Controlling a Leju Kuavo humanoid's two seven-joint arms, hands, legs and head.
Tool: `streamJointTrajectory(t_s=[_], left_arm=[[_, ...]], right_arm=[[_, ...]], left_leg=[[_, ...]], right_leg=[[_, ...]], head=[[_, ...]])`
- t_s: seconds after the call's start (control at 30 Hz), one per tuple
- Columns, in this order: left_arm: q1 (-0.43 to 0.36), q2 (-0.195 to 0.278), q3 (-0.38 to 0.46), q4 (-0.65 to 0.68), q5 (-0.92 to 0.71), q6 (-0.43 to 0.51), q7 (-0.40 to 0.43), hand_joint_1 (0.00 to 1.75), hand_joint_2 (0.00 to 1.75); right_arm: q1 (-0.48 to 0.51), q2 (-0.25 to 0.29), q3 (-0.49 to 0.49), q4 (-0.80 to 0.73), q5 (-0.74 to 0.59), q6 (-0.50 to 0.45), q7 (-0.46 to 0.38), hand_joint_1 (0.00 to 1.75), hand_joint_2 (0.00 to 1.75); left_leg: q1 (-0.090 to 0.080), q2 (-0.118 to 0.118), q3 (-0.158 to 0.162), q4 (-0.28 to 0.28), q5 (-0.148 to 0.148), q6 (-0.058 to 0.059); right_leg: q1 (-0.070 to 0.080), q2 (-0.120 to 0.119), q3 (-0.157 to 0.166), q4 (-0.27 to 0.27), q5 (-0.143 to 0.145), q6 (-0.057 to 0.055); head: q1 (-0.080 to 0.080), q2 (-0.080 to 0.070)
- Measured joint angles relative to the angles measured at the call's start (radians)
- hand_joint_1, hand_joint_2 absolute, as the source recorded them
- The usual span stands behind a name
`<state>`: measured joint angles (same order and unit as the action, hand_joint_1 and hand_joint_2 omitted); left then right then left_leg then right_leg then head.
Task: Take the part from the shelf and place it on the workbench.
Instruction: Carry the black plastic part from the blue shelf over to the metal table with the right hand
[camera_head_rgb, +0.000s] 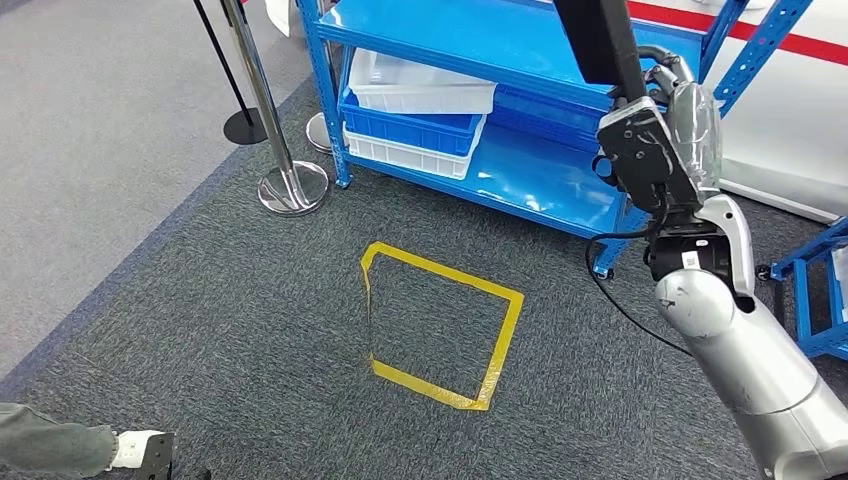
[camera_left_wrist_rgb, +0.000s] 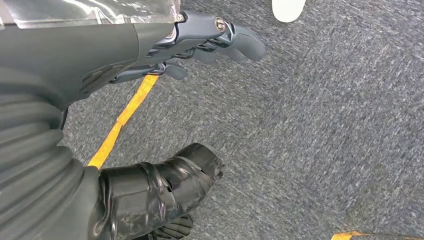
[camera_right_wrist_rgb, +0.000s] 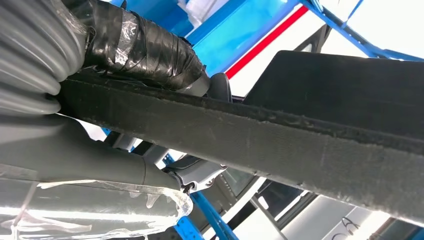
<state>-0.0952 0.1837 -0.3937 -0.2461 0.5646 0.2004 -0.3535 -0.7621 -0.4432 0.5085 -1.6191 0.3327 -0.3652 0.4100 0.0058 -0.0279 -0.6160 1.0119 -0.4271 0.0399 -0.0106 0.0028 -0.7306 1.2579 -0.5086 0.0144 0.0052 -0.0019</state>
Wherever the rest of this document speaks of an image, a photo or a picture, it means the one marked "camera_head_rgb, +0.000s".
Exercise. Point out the chrome stanchion post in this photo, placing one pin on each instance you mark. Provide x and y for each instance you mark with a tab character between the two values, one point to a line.
319	136
265	99

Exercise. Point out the black stanchion post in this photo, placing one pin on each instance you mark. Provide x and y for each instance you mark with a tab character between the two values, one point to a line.
242	129

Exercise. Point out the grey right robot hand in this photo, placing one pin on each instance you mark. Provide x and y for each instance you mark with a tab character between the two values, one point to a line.
699	132

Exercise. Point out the black perforated bracket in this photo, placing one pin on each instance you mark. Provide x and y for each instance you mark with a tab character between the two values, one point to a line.
158	457

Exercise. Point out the white car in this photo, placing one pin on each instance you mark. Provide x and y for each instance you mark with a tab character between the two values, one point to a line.
795	146

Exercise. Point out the red barrier belt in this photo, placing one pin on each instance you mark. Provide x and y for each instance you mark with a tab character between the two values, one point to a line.
815	48

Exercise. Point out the long black plastic part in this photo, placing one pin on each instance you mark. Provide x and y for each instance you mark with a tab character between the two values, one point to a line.
596	40

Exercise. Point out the blue metal shelf rack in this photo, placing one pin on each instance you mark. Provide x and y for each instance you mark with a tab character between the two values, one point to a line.
805	305
430	33

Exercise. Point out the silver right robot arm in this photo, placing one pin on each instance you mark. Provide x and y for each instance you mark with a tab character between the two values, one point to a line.
742	351

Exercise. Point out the yellow floor tape square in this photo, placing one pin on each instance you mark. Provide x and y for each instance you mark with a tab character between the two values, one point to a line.
510	331

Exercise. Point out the person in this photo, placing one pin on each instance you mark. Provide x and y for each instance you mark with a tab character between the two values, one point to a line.
53	444

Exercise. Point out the translucent white plastic crate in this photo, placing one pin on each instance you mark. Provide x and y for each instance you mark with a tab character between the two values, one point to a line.
417	86
841	278

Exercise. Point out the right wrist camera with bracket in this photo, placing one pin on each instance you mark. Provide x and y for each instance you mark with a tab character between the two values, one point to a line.
642	152

